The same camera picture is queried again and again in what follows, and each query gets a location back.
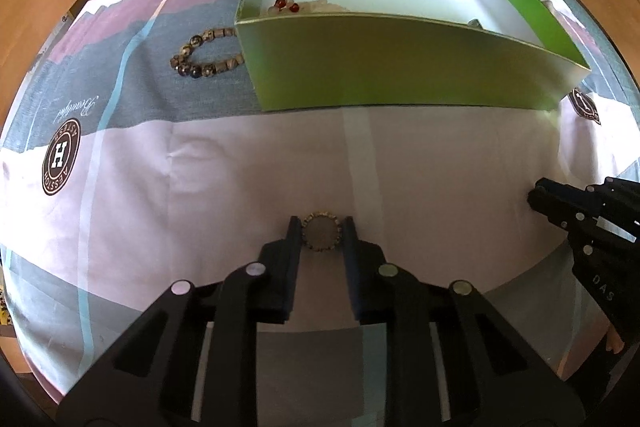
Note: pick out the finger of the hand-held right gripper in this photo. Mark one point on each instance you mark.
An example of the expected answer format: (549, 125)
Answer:
(547, 202)
(622, 189)

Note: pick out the printed patchwork bed sheet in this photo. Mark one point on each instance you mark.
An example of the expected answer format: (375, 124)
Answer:
(200, 187)

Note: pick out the green cardboard box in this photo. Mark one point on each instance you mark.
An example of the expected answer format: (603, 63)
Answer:
(400, 67)

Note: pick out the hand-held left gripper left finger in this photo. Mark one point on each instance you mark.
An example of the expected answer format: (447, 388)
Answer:
(296, 247)

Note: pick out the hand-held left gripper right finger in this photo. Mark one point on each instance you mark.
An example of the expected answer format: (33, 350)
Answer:
(349, 247)

